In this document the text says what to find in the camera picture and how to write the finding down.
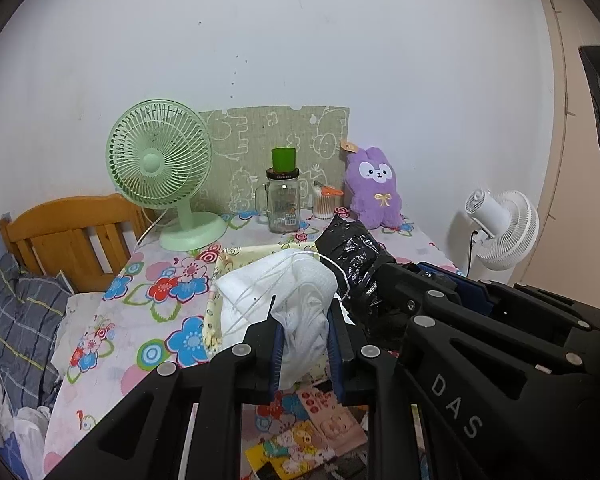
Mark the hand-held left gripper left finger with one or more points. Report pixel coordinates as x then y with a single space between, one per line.
275 360

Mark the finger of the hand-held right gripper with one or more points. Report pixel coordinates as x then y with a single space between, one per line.
480 360
467 290

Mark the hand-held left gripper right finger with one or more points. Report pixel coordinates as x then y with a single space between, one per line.
336 350

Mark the white plastic bag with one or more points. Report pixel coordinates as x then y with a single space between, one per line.
280 285

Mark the black plastic bag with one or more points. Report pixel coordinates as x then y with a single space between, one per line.
350 250

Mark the yellow printed fabric box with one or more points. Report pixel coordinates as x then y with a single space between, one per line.
245 257

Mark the pink sticker sheet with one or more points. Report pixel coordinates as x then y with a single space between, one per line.
330 420

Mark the white standing fan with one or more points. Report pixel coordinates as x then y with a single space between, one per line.
505 230

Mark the yellow picture book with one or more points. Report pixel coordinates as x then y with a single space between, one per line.
290 452

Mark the purple plush rabbit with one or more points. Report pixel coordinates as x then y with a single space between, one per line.
375 195

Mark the floral tablecloth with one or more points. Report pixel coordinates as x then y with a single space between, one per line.
145 310

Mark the cotton swab container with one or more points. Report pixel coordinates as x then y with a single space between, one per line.
324 205

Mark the glass jar with green lid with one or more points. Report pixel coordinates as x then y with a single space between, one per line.
282 200

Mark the white printed cloth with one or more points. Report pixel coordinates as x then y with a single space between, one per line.
75 320

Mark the green patterned board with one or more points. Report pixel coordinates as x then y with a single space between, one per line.
260 130

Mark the green desk fan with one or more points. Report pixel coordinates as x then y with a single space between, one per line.
155 160

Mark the wooden bed headboard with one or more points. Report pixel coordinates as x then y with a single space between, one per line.
65 240

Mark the grey plaid pillow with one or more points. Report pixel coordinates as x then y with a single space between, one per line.
15 320

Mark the white crumpled bedding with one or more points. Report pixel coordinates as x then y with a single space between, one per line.
10 420

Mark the beige door frame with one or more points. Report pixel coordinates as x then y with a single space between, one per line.
555 135

